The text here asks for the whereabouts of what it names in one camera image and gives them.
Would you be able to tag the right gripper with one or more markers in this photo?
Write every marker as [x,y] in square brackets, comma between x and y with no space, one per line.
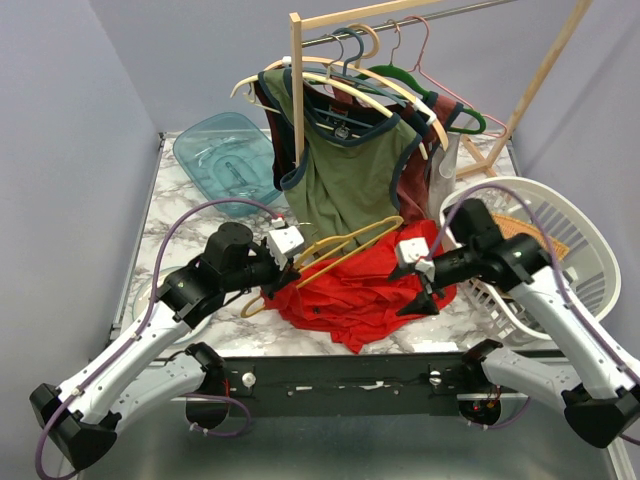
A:
[421,304]

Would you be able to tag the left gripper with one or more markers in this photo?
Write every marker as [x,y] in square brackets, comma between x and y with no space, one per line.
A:
[279,278]

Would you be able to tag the red tank top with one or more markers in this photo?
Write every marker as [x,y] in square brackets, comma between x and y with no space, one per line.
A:
[354,300]

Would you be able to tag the yellow hanger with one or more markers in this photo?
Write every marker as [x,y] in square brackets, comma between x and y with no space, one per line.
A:
[330,246]

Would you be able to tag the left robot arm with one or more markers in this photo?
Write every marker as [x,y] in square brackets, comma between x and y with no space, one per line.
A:
[84,415]

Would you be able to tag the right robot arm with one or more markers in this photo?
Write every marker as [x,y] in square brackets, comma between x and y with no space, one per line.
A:
[598,392]

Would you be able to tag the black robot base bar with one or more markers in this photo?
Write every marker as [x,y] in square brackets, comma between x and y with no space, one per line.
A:
[435,384]

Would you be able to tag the green tank top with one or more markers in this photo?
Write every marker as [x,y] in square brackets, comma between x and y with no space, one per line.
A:
[318,123]

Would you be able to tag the dark maroon tank top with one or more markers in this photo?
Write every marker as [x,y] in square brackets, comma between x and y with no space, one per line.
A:
[282,138]

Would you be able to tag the blue plastic hanger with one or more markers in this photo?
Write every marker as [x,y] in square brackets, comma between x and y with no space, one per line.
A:
[338,74]

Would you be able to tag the green velvet hanger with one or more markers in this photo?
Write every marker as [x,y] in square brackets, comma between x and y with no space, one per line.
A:
[406,78]

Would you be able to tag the cream wooden hanger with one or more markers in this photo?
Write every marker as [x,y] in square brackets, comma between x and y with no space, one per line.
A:
[297,25]

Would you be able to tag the white translucent garment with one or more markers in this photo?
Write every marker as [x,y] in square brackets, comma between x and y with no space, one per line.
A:
[442,175]

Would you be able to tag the blue plastic tub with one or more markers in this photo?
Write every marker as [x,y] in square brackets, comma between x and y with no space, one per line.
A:
[227,156]

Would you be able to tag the wooden clothes rack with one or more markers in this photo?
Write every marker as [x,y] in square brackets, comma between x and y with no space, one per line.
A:
[483,164]

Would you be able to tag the watermelon pattern plate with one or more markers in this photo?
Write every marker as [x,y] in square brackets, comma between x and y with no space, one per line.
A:
[140,304]

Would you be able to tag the white laundry basket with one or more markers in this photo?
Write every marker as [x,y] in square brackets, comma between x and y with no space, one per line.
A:
[588,263]

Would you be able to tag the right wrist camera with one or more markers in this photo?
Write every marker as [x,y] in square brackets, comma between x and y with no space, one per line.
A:
[416,250]

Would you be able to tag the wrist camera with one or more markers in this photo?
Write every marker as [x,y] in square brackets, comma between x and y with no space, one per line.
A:
[416,250]
[284,244]

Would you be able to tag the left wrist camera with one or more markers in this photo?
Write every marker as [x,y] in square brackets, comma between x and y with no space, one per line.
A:
[284,244]

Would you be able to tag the pink wire hanger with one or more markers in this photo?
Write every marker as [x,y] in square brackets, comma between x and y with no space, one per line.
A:
[417,68]

